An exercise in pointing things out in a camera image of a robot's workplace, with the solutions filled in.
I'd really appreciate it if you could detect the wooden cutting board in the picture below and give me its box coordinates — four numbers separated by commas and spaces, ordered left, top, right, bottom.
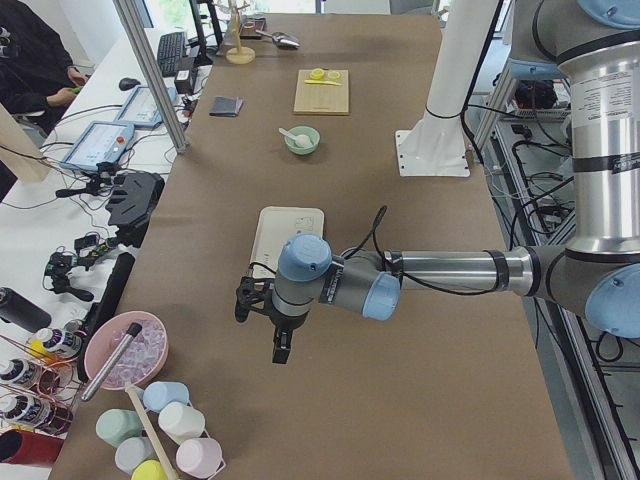
293, 69, 350, 115

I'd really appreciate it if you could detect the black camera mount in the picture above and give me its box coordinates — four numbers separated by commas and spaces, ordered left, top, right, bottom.
234, 276, 274, 323

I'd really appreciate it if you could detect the white cup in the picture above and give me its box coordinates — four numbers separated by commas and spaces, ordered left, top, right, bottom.
158, 401, 205, 445

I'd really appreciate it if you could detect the black keyboard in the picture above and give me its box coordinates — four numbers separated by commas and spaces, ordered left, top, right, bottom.
156, 31, 185, 78

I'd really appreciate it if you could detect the red cylinder can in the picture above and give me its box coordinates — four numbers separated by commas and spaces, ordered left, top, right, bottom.
1, 429, 64, 467

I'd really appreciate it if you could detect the yellow cup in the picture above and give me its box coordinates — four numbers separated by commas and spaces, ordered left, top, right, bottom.
131, 459, 168, 480

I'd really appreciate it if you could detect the blue teach pendant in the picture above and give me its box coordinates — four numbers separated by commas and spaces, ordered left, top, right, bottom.
59, 121, 135, 172
114, 85, 163, 129

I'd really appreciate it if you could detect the grey folded cloth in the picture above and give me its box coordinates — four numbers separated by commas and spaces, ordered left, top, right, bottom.
209, 96, 244, 117

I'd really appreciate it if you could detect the seated person in black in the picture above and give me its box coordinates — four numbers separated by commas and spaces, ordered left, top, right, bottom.
1, 1, 88, 133

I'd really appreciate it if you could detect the lemon slice stack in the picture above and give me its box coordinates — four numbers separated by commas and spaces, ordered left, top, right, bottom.
309, 68, 325, 81

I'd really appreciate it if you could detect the wooden mug tree stand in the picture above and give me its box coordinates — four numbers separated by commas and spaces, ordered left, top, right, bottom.
225, 0, 255, 65

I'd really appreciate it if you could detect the metal muddler stick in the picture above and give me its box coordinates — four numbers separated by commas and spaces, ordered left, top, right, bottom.
81, 322, 143, 402

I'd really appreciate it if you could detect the cream rabbit tray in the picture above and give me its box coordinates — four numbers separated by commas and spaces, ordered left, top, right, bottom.
250, 206, 325, 278

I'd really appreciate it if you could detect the aluminium frame post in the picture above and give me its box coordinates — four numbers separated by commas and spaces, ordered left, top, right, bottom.
113, 0, 187, 154

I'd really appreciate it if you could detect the white ceramic spoon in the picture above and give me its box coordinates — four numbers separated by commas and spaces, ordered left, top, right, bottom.
278, 128, 297, 142

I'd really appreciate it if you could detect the grey blue cup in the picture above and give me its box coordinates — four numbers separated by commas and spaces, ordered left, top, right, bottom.
114, 437, 157, 475

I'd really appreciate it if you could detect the blue teach pendant near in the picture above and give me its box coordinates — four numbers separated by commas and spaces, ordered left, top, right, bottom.
59, 121, 135, 172

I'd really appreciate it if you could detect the pink cup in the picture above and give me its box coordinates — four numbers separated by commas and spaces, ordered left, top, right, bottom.
176, 438, 223, 479

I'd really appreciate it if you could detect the light blue cup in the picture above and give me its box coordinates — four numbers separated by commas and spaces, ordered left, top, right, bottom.
142, 381, 190, 413

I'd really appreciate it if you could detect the pink bowl with ice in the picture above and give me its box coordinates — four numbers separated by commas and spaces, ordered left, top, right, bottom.
84, 311, 169, 390

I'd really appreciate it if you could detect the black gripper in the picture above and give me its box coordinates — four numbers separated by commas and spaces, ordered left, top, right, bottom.
270, 312, 307, 364

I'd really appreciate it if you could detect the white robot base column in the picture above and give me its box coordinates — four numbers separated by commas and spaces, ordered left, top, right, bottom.
396, 0, 502, 177

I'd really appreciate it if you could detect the blue teach pendant far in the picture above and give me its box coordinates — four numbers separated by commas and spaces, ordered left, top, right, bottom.
114, 85, 163, 129

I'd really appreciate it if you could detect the light green bowl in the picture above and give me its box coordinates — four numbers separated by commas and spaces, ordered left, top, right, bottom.
284, 125, 321, 155

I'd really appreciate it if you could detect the green cup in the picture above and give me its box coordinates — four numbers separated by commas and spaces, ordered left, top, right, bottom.
95, 409, 143, 448

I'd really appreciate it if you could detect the metal scoop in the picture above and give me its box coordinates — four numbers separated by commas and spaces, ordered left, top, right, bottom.
257, 30, 300, 50

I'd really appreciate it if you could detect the black computer mouse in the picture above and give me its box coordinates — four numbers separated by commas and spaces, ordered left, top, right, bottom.
118, 77, 141, 91

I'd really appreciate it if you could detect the black gripper stand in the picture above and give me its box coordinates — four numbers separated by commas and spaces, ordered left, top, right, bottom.
106, 172, 165, 248

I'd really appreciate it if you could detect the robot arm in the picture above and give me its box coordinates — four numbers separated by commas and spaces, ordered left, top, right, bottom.
267, 1, 639, 363

